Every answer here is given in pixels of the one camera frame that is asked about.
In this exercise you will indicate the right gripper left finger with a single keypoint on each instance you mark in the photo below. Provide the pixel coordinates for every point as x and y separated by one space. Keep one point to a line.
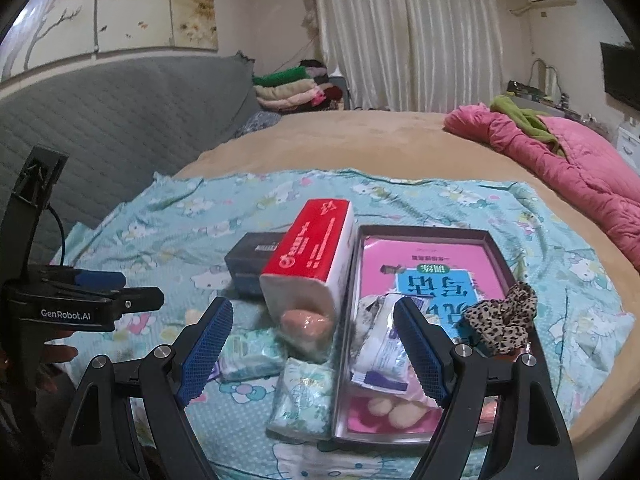
99 440

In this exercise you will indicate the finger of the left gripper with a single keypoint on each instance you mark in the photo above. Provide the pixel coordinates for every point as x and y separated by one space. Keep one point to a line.
137 300
94 280

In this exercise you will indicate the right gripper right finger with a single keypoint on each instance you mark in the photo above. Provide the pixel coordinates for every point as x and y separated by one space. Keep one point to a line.
529 439

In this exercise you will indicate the leopard print scrunchie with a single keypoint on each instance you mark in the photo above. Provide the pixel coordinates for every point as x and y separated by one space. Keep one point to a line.
503 324

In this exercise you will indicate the green tissue packet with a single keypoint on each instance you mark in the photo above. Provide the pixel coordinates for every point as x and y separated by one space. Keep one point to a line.
252 354
303 401

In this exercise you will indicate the white blue wipes packet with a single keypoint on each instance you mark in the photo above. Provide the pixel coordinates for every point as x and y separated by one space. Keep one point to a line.
378 360

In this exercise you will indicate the pink plush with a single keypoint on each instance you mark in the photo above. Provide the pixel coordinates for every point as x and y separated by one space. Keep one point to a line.
305 329

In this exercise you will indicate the beige teddy bear purple dress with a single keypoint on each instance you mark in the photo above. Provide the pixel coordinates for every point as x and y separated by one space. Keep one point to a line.
397 412

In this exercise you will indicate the person's hand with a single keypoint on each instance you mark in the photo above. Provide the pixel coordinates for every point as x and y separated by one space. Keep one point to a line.
51 355

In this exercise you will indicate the hello kitty blue sheet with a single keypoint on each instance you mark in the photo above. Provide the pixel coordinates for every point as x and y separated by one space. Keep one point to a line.
175 234

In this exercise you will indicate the dark blue box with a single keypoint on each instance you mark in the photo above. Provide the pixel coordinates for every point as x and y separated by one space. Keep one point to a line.
248 257

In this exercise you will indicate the grey quilted headboard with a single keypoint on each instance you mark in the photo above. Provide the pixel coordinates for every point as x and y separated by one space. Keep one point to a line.
119 123

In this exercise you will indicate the red tissue pack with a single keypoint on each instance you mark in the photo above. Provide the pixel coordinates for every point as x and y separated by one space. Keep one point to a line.
310 268

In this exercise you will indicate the pink tray box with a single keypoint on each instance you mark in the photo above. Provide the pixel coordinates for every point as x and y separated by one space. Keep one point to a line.
445 271

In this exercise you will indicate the stack of folded clothes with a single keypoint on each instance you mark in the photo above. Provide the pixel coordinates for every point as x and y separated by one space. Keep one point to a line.
306 87

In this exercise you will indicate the pink quilt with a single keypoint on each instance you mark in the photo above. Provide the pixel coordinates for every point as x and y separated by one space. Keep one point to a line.
568 157

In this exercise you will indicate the beige bed blanket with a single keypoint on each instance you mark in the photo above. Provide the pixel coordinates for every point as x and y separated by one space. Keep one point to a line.
350 145

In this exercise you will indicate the white cabinet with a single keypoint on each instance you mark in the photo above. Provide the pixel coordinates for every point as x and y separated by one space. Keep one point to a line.
628 144

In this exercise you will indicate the green garment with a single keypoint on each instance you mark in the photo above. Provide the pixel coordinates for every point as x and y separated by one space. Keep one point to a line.
527 120

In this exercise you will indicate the cluttered side table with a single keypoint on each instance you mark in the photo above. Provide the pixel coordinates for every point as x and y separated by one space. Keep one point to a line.
543 89

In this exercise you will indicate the white curtain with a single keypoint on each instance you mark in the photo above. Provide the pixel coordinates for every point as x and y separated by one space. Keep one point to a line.
413 55

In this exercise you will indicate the painted wall panel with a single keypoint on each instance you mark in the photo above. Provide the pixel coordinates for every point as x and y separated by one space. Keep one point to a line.
48 31

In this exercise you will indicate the black wall television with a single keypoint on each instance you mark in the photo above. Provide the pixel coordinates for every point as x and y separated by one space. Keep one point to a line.
621 73

